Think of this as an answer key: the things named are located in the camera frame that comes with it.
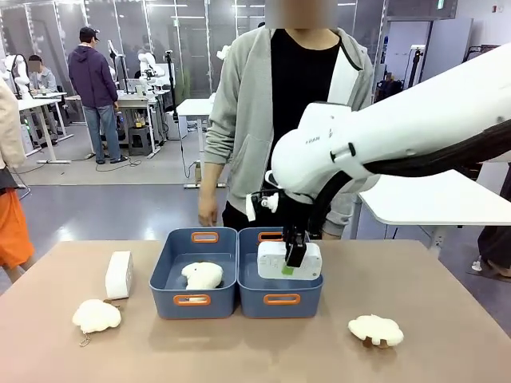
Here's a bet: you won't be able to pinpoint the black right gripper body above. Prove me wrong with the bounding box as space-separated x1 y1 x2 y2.
276 190 311 242

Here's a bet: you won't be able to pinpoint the white digital clock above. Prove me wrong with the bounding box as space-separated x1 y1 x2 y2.
105 251 134 301
256 240 323 281

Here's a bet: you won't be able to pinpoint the person's right forearm grey sleeve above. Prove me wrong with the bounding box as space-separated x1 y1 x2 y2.
199 119 229 197

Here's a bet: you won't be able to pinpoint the person's right hand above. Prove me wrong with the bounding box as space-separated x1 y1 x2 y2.
197 190 219 228

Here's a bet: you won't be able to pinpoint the person in grey hoodie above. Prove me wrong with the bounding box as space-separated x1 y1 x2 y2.
198 15 376 241

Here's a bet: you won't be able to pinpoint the white sheep plush brown feet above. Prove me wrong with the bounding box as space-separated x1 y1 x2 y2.
347 314 405 349

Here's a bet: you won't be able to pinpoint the white side table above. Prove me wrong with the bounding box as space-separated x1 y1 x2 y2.
358 168 511 240

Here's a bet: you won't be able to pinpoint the white background table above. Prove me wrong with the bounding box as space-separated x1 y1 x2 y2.
175 97 220 189

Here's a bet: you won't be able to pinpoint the grey step stool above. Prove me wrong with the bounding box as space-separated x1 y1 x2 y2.
127 128 155 158

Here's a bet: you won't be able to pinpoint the grey equipment workbench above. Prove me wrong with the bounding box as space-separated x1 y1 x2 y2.
114 88 168 159

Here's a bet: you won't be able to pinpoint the person in dark trousers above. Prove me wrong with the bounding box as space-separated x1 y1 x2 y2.
470 162 511 278

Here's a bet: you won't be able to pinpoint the man in purple hoodie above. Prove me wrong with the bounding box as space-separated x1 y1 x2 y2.
67 26 125 165

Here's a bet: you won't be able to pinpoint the white office desk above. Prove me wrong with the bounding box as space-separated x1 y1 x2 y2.
15 92 75 165

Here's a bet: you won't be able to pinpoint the person in orange shorts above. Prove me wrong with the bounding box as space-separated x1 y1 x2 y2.
0 77 36 285

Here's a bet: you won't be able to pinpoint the seated person in grey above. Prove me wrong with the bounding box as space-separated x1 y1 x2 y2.
27 54 59 95

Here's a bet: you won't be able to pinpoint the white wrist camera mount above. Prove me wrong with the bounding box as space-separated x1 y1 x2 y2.
244 190 279 222

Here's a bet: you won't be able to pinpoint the blue basket with orange handles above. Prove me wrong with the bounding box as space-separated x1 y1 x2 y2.
149 227 241 320
236 227 325 320

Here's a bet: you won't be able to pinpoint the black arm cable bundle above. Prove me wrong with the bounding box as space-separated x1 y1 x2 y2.
307 117 511 240

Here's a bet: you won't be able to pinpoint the black camera tripod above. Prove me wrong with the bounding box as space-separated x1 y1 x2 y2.
164 49 180 123

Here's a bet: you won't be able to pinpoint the white sheep plush with keychain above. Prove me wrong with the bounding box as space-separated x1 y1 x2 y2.
71 298 122 348

